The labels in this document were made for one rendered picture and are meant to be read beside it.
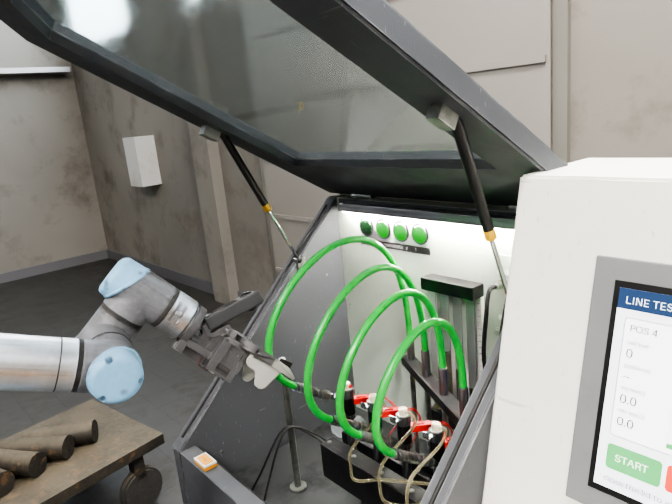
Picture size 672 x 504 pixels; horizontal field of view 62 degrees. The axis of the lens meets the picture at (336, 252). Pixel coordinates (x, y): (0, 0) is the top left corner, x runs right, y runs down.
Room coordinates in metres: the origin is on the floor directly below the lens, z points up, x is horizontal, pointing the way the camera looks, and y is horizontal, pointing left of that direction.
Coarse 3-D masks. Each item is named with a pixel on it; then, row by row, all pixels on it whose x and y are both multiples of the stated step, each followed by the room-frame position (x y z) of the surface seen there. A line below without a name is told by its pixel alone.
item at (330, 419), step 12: (384, 264) 1.04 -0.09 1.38; (360, 276) 1.00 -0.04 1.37; (408, 276) 1.08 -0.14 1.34; (348, 288) 0.98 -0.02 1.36; (336, 300) 0.97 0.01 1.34; (420, 312) 1.10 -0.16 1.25; (324, 324) 0.94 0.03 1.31; (312, 348) 0.92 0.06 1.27; (312, 360) 0.92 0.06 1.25; (312, 396) 0.91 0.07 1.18; (312, 408) 0.91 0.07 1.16; (324, 420) 0.93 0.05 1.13; (336, 420) 0.94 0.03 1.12; (348, 420) 0.96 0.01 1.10
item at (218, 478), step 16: (192, 448) 1.16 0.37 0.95; (192, 464) 1.10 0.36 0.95; (192, 480) 1.11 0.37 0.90; (208, 480) 1.04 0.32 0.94; (224, 480) 1.03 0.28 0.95; (192, 496) 1.13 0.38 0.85; (208, 496) 1.05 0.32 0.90; (224, 496) 0.99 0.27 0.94; (240, 496) 0.97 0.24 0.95; (256, 496) 0.97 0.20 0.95
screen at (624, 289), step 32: (608, 256) 0.73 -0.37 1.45; (608, 288) 0.72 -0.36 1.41; (640, 288) 0.69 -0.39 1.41; (608, 320) 0.71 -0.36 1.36; (640, 320) 0.68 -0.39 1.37; (608, 352) 0.70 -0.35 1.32; (640, 352) 0.67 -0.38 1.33; (608, 384) 0.69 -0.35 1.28; (640, 384) 0.66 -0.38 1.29; (576, 416) 0.71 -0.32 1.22; (608, 416) 0.68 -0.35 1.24; (640, 416) 0.65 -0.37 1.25; (576, 448) 0.70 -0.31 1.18; (608, 448) 0.66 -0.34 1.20; (640, 448) 0.64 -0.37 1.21; (576, 480) 0.68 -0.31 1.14; (608, 480) 0.65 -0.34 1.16; (640, 480) 0.63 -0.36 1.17
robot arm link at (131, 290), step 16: (112, 272) 0.88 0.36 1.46; (128, 272) 0.88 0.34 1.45; (144, 272) 0.90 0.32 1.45; (112, 288) 0.87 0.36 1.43; (128, 288) 0.87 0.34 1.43; (144, 288) 0.88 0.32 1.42; (160, 288) 0.90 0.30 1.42; (176, 288) 0.93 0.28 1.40; (112, 304) 0.87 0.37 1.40; (128, 304) 0.87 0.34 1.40; (144, 304) 0.88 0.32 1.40; (160, 304) 0.88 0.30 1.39; (128, 320) 0.86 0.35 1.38; (144, 320) 0.89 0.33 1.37; (160, 320) 0.88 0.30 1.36
